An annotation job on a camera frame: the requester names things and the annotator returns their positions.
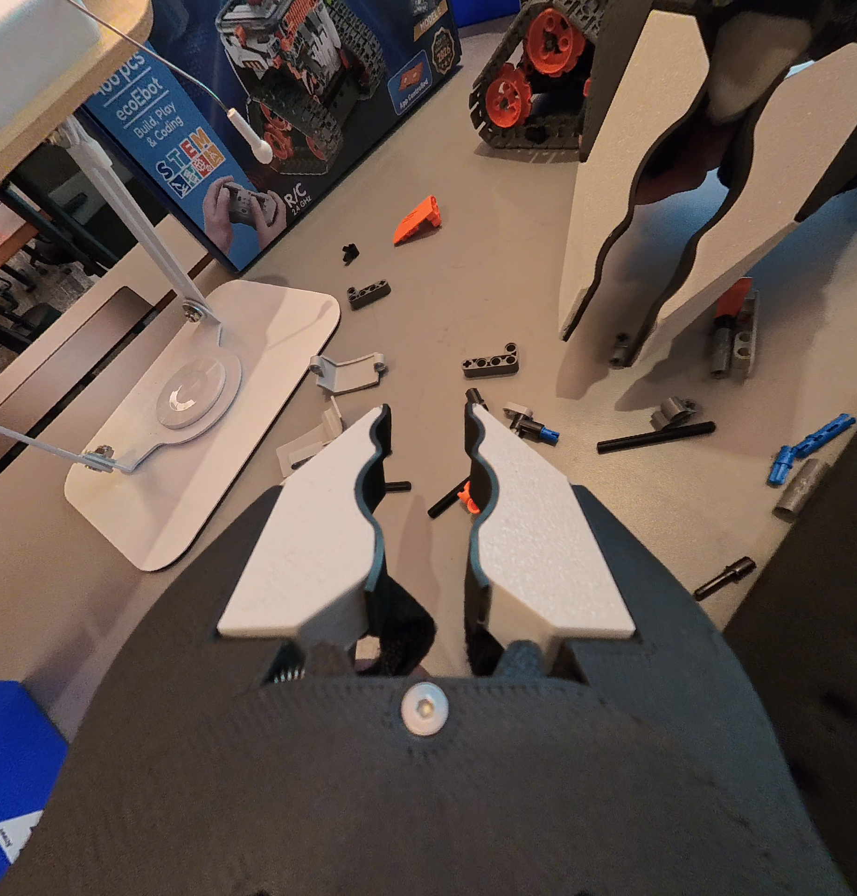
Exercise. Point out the orange angled block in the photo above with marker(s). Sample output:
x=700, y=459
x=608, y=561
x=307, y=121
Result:
x=418, y=220

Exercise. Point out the short dark grey angled beam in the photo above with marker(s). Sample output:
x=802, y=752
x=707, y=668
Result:
x=369, y=294

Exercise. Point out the blue toy robot box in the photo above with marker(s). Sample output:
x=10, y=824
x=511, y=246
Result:
x=344, y=140

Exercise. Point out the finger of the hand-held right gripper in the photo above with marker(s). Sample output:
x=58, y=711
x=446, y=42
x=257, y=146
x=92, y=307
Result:
x=785, y=154
x=610, y=210

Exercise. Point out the small black connector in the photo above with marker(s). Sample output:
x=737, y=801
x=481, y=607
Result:
x=349, y=252

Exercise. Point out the long dark grey angled beam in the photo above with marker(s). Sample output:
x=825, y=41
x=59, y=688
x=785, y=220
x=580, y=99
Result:
x=491, y=360

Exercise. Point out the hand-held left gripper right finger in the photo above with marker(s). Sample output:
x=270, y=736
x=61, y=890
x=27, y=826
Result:
x=554, y=560

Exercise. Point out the small grey connector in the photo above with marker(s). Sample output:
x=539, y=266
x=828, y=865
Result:
x=618, y=350

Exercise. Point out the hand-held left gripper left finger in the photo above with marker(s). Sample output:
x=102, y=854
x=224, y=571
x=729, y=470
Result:
x=309, y=553

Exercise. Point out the light grey curved panel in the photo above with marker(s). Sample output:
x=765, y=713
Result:
x=351, y=372

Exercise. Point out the grey orange brick assembly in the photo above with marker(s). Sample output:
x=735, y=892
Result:
x=733, y=336

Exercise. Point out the grey axle connector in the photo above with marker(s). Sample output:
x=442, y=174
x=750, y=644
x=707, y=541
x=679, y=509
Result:
x=673, y=411

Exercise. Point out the light grey box piece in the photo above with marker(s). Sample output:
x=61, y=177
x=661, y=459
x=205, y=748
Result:
x=309, y=448

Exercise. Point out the blue plastic bin white tag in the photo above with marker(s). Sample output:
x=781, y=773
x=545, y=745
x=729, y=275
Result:
x=15, y=756

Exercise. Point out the black pin blue end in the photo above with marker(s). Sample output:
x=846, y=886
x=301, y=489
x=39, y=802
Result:
x=542, y=432

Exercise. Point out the white book stand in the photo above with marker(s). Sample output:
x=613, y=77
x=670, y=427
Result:
x=260, y=336

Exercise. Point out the long black axle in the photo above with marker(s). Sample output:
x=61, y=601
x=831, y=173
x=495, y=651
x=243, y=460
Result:
x=652, y=438

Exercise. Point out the tracked toy robot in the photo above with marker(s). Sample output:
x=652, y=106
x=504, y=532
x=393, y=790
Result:
x=533, y=77

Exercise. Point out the grey tube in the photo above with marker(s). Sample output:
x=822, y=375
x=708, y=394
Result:
x=799, y=490

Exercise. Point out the black bush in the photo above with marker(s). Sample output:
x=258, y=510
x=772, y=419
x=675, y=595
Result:
x=476, y=397

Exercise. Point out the long blue pin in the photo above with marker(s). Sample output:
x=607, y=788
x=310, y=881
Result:
x=824, y=434

